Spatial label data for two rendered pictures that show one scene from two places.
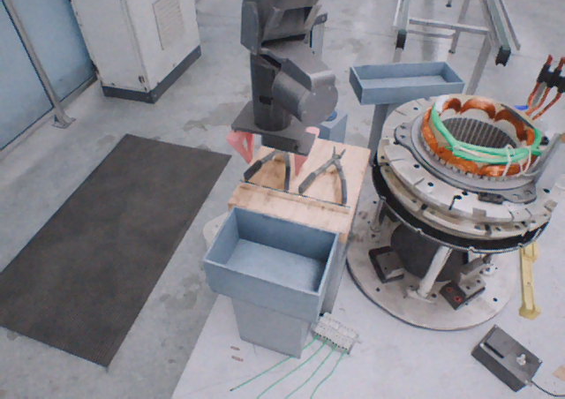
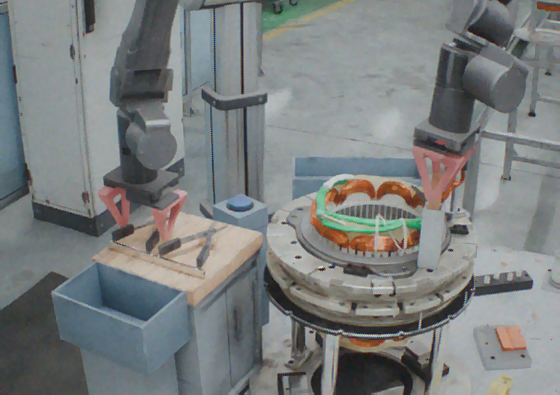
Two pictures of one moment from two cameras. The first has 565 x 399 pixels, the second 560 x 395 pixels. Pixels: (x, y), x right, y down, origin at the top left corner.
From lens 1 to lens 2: 0.62 m
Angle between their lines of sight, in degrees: 22
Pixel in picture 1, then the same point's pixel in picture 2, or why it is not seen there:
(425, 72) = (395, 172)
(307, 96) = (142, 138)
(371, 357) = not seen: outside the picture
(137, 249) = not seen: outside the picture
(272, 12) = (124, 72)
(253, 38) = (114, 93)
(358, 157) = (244, 238)
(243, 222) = (105, 282)
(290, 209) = (147, 269)
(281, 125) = (141, 179)
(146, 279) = not seen: outside the picture
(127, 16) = (80, 105)
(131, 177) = (46, 329)
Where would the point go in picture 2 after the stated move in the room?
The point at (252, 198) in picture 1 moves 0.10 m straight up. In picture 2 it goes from (115, 257) to (108, 197)
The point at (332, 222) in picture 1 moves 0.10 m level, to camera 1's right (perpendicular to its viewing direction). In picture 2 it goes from (183, 282) to (253, 290)
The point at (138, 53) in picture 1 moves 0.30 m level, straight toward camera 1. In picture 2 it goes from (86, 158) to (86, 186)
